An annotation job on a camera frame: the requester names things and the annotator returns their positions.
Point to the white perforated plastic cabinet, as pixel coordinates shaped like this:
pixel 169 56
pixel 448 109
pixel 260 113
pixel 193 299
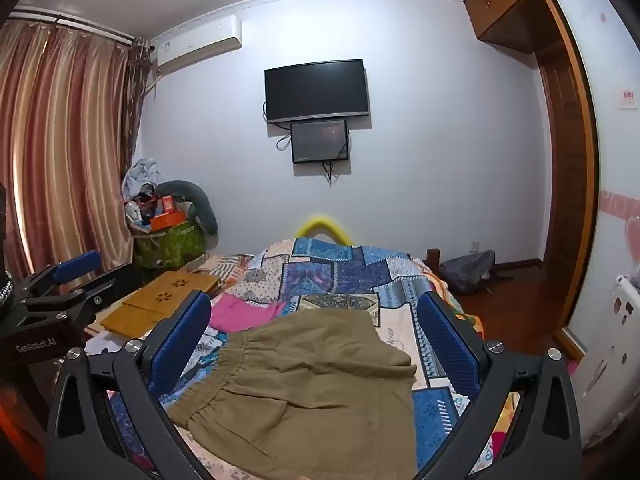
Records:
pixel 610 360

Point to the black wall television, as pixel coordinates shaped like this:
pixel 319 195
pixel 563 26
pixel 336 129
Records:
pixel 317 90

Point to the patchwork printed blanket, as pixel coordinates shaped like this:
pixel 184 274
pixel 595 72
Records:
pixel 340 275

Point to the wooden overhead cabinet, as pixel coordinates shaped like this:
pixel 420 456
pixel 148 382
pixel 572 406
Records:
pixel 505 5

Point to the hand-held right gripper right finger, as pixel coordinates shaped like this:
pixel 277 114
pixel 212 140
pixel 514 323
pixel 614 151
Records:
pixel 447 345

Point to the white air conditioner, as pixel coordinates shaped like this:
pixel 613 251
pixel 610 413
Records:
pixel 197 45

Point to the small black wall monitor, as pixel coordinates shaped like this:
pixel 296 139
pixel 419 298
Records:
pixel 320 141

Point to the pink cloth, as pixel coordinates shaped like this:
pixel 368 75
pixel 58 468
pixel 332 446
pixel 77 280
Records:
pixel 240 312

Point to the wooden bedpost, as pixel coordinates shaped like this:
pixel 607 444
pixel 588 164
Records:
pixel 433 260

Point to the pale blue clothes pile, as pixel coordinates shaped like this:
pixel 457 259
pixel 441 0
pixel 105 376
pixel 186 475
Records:
pixel 140 175

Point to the khaki pants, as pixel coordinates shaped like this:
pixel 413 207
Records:
pixel 310 390

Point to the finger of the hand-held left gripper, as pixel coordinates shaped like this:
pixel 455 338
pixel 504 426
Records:
pixel 119 277
pixel 76 264

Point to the red white sticker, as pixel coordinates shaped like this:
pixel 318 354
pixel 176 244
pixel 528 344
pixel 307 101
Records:
pixel 626 99

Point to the grey backpack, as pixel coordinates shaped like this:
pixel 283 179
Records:
pixel 467 270

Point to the wooden door frame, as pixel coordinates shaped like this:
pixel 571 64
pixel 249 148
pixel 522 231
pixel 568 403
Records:
pixel 567 160

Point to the curtain rail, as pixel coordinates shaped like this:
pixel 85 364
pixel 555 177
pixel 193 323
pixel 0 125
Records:
pixel 75 22

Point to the green patterned box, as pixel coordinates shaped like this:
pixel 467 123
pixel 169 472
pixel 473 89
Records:
pixel 170 247

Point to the orange box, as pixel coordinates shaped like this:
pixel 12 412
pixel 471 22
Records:
pixel 167 220

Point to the yellow foam tube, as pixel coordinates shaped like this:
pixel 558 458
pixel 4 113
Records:
pixel 325 222

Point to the frosted sliding door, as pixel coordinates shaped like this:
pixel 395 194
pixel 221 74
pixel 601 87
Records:
pixel 610 170

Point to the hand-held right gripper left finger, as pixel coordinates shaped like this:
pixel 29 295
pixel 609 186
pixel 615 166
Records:
pixel 181 342

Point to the yellow wooden lap tray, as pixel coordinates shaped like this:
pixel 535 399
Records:
pixel 150 305

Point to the striped brown curtain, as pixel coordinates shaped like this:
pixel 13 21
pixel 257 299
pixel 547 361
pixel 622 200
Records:
pixel 65 135

